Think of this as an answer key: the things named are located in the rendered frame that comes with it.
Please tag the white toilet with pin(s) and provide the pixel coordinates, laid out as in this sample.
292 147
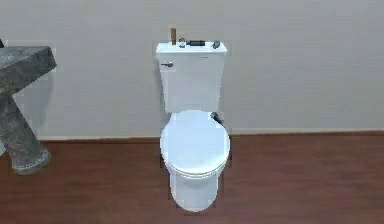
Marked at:
193 146

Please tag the black flat remote-shaped object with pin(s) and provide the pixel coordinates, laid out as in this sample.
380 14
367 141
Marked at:
196 43

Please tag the small grey round object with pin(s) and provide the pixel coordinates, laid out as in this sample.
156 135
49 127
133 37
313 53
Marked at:
181 42

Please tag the dark grey oval object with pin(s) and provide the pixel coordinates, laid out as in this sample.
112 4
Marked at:
216 44

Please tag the grey stone pedestal sink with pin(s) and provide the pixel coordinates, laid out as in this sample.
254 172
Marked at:
20 66

